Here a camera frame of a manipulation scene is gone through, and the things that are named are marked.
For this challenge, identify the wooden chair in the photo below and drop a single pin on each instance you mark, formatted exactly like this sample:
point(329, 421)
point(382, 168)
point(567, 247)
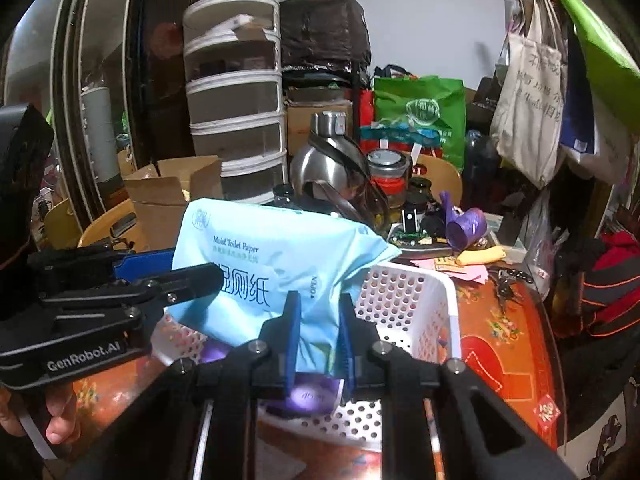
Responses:
point(100, 232)

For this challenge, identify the white perforated plastic basket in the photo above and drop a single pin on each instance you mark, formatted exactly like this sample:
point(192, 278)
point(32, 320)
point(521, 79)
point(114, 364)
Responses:
point(410, 300)

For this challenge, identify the dark glass door cabinet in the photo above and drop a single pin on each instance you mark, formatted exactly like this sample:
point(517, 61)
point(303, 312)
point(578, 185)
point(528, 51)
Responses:
point(100, 85)

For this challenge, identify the lime green tote bag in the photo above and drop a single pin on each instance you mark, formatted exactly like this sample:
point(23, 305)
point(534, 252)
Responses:
point(600, 45)

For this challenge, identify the green shopping bag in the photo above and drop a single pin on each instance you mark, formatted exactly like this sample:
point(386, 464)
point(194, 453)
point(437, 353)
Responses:
point(420, 110)

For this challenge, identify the purple cup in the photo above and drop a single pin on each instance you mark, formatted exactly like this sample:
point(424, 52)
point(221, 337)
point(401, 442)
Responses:
point(465, 225)

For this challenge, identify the grey plastic drawer tower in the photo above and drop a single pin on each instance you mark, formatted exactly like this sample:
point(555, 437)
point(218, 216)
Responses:
point(232, 100)

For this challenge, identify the open cardboard box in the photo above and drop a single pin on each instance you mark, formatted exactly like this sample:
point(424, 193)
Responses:
point(160, 200)

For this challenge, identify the beige canvas tote bag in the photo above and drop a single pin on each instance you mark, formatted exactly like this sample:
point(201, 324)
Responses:
point(527, 110)

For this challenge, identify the black wrapped box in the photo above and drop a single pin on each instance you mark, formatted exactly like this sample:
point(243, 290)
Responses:
point(325, 30)

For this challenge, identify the bunch of keys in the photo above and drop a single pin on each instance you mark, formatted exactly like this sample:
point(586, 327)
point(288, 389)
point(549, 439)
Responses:
point(507, 285)

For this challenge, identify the red striped clothing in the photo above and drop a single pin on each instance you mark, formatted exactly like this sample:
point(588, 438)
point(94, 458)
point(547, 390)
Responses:
point(612, 285)

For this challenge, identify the yellow cloth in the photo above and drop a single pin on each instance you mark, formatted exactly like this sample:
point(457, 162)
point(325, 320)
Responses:
point(482, 256)

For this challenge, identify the person's left hand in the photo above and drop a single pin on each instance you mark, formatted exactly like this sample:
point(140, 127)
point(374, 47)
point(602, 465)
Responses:
point(62, 415)

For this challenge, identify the glass jar with red band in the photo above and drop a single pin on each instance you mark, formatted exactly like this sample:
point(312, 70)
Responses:
point(387, 177)

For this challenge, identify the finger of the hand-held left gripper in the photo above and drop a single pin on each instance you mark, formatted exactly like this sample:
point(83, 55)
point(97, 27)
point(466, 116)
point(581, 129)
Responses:
point(145, 266)
point(192, 280)

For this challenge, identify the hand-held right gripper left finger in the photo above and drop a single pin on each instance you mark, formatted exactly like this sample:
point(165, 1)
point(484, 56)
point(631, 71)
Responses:
point(292, 340)

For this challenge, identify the white and blue bag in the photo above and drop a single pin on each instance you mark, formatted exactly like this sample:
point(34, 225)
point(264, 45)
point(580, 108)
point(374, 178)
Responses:
point(595, 145)

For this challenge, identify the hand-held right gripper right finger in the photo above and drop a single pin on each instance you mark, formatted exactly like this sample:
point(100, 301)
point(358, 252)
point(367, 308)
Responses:
point(346, 345)

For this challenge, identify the purple tissue pack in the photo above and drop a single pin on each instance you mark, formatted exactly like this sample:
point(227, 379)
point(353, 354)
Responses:
point(306, 397)

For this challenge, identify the steel kettle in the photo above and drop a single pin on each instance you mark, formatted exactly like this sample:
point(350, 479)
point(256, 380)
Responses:
point(325, 170)

